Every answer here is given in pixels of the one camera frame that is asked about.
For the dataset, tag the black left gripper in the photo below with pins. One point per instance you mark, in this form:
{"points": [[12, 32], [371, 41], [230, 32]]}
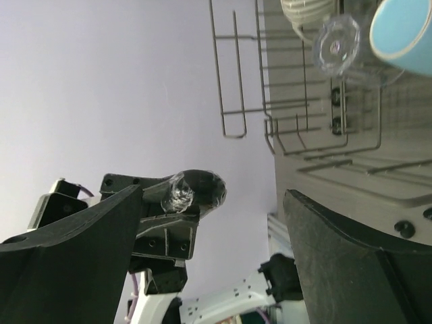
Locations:
{"points": [[163, 241]]}

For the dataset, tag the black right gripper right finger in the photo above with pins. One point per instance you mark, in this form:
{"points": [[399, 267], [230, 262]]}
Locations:
{"points": [[352, 273]]}

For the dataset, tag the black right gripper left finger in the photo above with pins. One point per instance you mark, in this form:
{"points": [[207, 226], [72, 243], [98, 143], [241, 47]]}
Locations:
{"points": [[73, 270]]}

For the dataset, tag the black earbud charging case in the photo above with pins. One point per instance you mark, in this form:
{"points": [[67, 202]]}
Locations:
{"points": [[194, 192]]}

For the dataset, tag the clear drinking glass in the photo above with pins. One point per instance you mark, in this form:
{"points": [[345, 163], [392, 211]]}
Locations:
{"points": [[342, 50]]}

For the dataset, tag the light blue mug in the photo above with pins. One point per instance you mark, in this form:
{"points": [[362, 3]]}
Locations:
{"points": [[400, 34]]}

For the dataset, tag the striped beige mug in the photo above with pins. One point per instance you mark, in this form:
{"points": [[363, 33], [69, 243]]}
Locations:
{"points": [[305, 12]]}

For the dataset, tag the grey wire dish rack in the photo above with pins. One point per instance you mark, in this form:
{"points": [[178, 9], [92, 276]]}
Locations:
{"points": [[370, 142]]}

